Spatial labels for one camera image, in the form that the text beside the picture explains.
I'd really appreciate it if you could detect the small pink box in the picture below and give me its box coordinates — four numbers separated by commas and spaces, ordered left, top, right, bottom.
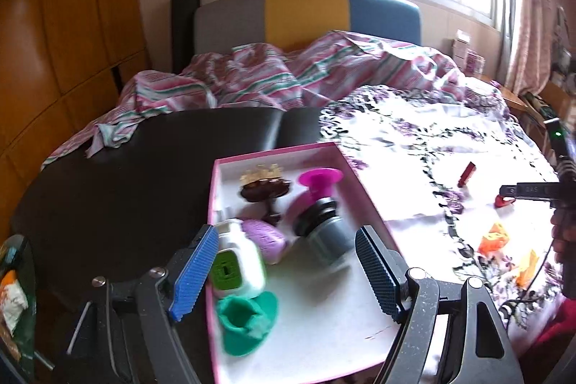
465, 51, 486, 74

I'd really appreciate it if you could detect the magenta and grey suction toy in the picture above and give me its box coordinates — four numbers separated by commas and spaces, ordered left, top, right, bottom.
292, 168, 354, 265

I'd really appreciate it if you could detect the brown lotus-shaped stand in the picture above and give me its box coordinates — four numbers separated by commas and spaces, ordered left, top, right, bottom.
240, 179, 291, 225

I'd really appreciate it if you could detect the red rectangular block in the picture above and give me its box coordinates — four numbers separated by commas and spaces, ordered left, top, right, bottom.
458, 162, 477, 188

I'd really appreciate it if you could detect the black rolled mat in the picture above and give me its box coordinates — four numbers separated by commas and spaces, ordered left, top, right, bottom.
171, 0, 201, 74

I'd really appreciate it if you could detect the pink green striped bed sheet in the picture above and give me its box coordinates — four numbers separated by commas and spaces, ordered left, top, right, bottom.
42, 31, 464, 169

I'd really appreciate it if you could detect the purple oval soap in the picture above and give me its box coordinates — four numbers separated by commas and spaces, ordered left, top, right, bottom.
242, 218, 287, 264

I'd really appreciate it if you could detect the wooden nightstand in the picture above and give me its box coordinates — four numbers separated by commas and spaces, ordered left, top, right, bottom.
497, 85, 529, 115

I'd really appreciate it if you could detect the white bottle with green cap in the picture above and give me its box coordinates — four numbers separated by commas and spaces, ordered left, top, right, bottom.
209, 218, 267, 299

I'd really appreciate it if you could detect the pink patterned curtain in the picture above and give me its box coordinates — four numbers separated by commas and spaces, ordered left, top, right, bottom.
483, 0, 554, 97

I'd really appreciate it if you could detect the thin black cable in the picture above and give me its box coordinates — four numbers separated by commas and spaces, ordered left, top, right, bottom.
504, 238, 556, 317

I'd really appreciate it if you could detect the pink cardboard box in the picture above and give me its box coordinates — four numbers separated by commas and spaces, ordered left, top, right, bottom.
204, 142, 406, 384

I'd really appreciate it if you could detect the purple floral white blanket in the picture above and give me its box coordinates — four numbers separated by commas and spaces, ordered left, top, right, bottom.
317, 76, 563, 331

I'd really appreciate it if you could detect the person's right hand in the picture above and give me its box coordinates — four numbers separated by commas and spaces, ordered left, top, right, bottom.
550, 209, 576, 268

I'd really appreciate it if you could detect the grey yellow blue headboard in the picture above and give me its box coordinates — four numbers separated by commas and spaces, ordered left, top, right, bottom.
193, 0, 422, 52

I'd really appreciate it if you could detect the yellow orange toy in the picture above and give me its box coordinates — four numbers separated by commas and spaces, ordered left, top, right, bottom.
513, 250, 540, 286

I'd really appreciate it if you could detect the small white box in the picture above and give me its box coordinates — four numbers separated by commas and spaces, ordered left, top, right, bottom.
452, 31, 471, 61

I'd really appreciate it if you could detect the wooden wardrobe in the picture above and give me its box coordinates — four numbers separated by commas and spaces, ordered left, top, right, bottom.
0, 0, 151, 182

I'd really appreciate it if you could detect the small golden crown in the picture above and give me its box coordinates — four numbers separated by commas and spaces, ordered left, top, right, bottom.
240, 163, 282, 182

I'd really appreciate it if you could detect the white orange plastic bag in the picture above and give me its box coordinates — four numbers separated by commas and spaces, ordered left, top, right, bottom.
0, 269, 28, 335

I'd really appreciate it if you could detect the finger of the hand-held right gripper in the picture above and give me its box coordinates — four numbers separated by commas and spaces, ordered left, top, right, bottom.
500, 182, 561, 201

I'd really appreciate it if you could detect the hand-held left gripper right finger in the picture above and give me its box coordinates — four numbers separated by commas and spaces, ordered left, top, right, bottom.
355, 226, 525, 384

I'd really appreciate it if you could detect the round glass side table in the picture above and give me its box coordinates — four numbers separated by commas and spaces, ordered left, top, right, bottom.
0, 233, 39, 384

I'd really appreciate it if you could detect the red clothing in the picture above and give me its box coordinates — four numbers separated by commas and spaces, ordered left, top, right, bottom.
517, 312, 572, 362

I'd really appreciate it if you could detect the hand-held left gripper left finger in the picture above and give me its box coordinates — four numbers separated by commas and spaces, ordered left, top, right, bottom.
51, 224, 220, 384

